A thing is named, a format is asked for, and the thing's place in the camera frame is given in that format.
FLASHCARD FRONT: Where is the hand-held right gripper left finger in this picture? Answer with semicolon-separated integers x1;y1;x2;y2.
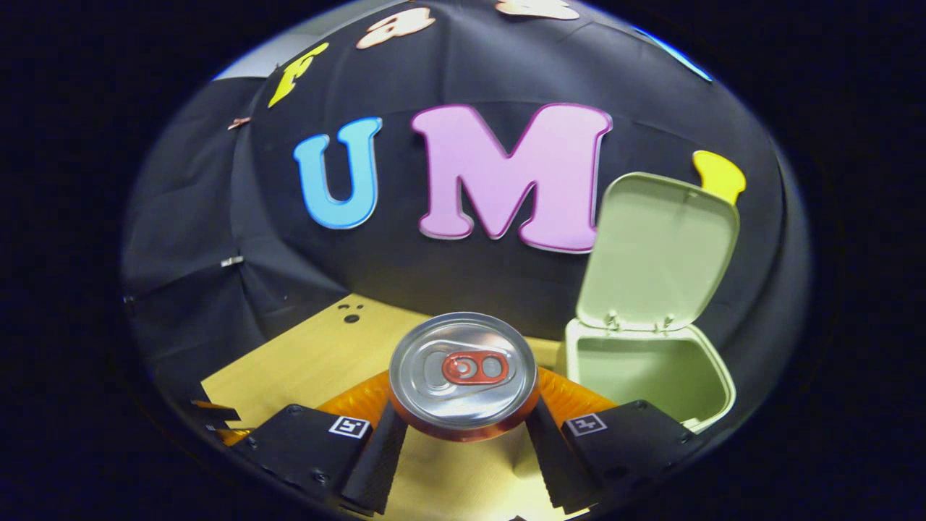
231;370;410;517

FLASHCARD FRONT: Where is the green garbage bin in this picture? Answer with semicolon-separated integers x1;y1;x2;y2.
556;171;742;433

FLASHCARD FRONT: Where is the orange pop can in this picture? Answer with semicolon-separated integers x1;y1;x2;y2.
388;312;541;442

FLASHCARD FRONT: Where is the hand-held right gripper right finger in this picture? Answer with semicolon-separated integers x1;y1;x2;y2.
524;368;706;512

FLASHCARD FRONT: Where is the wooden desktop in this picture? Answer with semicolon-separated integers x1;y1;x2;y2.
201;293;590;521

